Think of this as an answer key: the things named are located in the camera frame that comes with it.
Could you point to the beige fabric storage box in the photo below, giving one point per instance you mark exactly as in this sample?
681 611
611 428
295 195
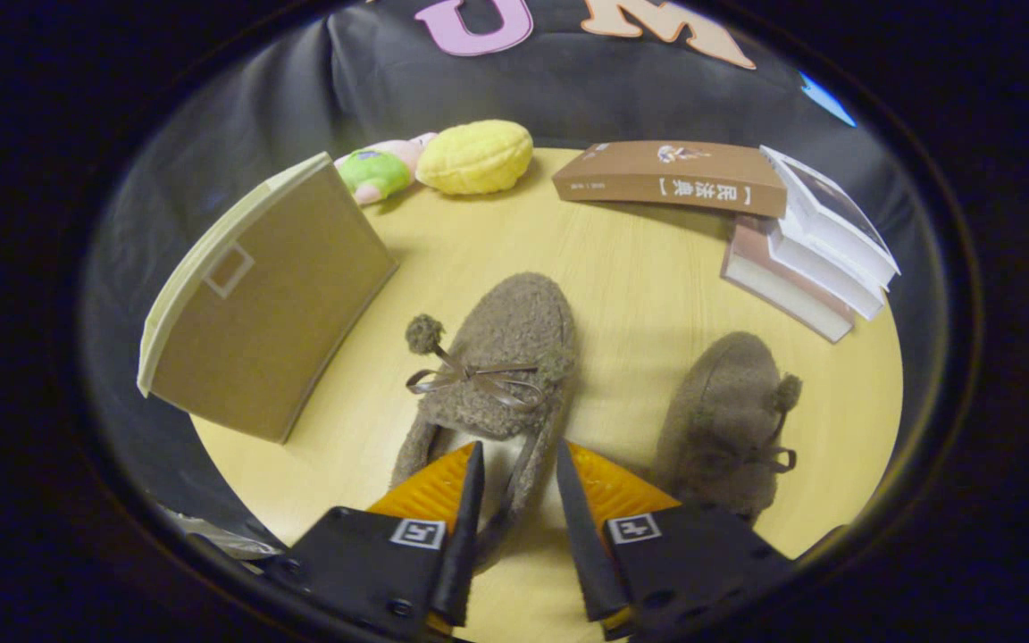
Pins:
273 313

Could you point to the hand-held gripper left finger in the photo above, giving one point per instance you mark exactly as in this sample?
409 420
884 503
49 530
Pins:
465 545

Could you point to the pink and green plush toy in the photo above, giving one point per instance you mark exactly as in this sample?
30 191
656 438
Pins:
372 174

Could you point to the white book with dark cover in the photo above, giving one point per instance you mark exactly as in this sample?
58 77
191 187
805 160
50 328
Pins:
836 228

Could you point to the brown fuzzy shoe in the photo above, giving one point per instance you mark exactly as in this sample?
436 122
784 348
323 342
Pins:
506 339
720 420

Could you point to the pinkish brown book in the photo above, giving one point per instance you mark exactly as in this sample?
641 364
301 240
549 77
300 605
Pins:
782 295

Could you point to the yellow plush toy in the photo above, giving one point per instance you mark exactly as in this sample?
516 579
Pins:
474 158

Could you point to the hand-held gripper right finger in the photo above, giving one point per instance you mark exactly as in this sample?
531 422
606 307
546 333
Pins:
581 545

